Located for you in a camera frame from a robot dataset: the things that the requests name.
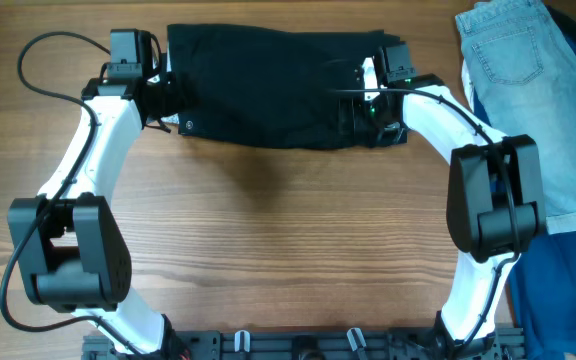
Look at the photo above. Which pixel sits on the light blue denim jeans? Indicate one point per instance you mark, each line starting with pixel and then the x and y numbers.
pixel 524 74

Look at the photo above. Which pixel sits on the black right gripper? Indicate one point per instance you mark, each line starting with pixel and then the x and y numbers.
pixel 358 118

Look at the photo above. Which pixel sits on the black shorts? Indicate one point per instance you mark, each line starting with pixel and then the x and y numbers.
pixel 267 88

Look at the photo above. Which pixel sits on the white garment under jeans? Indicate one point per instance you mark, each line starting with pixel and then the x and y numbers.
pixel 471 96

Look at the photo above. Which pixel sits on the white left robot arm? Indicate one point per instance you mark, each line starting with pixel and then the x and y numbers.
pixel 68 247

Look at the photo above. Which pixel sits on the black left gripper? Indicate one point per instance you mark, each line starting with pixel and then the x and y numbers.
pixel 178 100

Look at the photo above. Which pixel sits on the blue garment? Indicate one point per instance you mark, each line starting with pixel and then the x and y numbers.
pixel 543 287

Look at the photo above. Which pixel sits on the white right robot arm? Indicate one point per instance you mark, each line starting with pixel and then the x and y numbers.
pixel 495 205

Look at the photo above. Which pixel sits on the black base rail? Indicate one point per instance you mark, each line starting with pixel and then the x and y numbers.
pixel 396 343

